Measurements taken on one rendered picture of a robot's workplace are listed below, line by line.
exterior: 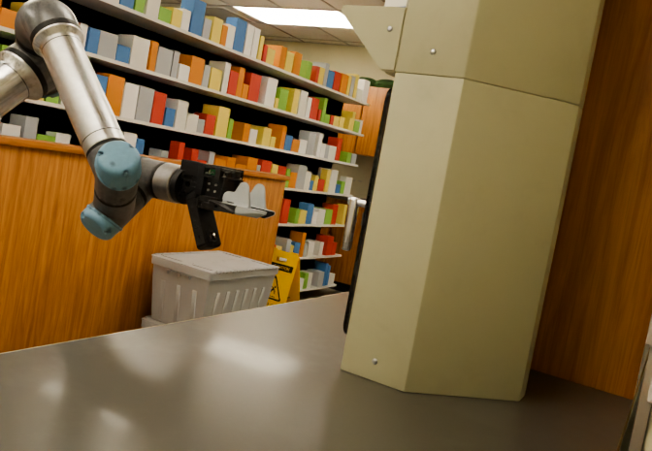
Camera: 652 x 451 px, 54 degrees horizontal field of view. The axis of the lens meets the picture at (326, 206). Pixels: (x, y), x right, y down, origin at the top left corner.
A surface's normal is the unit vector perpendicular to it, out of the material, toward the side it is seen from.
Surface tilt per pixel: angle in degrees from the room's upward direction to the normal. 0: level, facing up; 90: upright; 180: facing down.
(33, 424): 0
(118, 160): 54
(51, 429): 0
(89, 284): 90
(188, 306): 95
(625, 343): 90
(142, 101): 90
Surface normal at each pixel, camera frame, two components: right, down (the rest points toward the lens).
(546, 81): 0.26, 0.11
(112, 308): 0.85, 0.19
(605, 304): -0.49, -0.04
